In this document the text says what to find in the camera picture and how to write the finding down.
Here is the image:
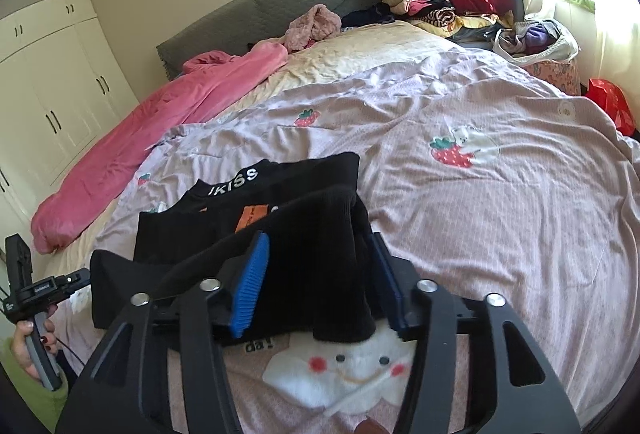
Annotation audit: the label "person's right hand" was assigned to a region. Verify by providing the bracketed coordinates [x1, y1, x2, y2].
[354, 418, 390, 434]

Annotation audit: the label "white bag of clothes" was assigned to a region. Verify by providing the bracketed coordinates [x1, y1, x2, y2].
[492, 19, 579, 67]

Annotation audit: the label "cream bed sheet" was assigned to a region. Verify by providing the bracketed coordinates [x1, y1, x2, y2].
[35, 21, 455, 276]

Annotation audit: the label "black sweater orange cuffs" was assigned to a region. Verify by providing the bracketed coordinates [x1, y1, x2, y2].
[90, 152, 378, 343]

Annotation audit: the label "pink quilt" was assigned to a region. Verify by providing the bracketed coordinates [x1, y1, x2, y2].
[30, 41, 288, 254]

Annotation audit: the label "green sleeve forearm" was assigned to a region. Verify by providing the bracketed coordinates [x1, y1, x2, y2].
[1, 339, 68, 433]

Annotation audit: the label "red plastic bag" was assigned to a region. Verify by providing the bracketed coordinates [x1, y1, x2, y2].
[586, 78, 637, 137]

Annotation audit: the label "grey quilted headboard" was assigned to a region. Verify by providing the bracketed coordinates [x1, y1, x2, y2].
[156, 0, 379, 80]

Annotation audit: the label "person's left hand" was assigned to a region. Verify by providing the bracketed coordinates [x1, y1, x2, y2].
[10, 303, 61, 382]

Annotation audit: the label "white wardrobe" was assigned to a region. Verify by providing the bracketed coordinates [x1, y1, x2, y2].
[1, 0, 138, 220]

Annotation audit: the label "pink fuzzy garment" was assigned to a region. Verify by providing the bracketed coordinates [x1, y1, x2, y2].
[283, 4, 342, 53]

